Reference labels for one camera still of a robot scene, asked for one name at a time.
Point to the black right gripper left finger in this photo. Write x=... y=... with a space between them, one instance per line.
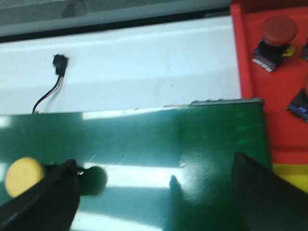
x=50 y=205

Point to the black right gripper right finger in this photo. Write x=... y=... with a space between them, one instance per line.
x=266 y=201

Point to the yellow push button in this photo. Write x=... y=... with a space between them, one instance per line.
x=25 y=173

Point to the red push button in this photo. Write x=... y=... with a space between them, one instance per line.
x=299 y=104
x=304 y=52
x=277 y=33

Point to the yellow tray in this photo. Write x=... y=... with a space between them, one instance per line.
x=296 y=174

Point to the red tray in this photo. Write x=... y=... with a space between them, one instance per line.
x=288 y=134

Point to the green conveyor belt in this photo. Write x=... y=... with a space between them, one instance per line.
x=156 y=169

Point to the grey stone counter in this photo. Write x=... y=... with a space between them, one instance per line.
x=30 y=16

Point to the aluminium conveyor frame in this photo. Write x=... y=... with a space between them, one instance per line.
x=219 y=102

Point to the black cable connector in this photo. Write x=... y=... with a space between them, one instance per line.
x=60 y=63

